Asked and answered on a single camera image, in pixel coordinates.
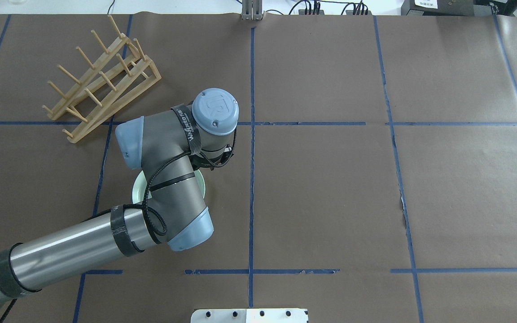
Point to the light green plate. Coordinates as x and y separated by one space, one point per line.
137 193

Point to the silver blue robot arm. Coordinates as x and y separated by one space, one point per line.
168 147

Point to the wooden dish rack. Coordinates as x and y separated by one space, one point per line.
122 73

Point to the black computer box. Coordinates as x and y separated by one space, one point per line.
462 8

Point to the aluminium frame post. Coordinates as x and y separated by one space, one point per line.
251 10

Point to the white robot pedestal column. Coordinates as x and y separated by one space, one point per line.
251 315

